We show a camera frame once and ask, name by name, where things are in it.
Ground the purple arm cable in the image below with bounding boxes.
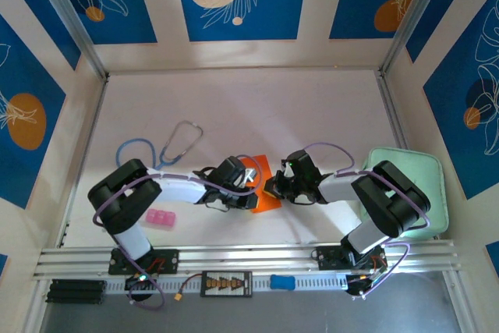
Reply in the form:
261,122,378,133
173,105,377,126
93,153,266,310
302,141,432,299

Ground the blue stethoscope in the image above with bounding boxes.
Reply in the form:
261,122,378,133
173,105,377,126
115,119,204,172

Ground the orange cloth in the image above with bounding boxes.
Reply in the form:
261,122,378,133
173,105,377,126
249,153,283,215

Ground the black rectangular block stack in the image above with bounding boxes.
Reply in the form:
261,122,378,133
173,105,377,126
45,278,107,305

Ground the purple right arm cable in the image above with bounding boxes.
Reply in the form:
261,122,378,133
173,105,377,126
302,141,432,299

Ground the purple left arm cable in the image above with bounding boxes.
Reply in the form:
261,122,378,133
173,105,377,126
93,153,266,310

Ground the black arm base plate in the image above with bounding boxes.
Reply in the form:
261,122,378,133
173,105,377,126
317,245,387,271
108,247,180,275

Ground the black power distribution board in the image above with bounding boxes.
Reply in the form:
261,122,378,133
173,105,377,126
200,270,253,297

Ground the blue bone-shaped clip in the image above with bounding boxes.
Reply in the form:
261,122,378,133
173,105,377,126
269,274,296,291

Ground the aluminium frame post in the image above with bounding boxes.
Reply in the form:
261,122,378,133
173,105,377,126
380,0,457,79
27,0,111,80

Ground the aluminium mounting rail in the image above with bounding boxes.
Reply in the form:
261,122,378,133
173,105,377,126
33,238,463,278

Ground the white slotted cable duct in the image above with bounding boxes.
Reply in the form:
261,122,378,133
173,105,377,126
104,272,352,296

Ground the mint green tray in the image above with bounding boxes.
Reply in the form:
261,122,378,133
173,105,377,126
360,147,449,240

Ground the red wire yellow connector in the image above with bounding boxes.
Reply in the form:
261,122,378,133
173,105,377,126
174,272,204,304

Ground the pink pill box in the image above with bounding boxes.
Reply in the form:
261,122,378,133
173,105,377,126
144,209,177,229

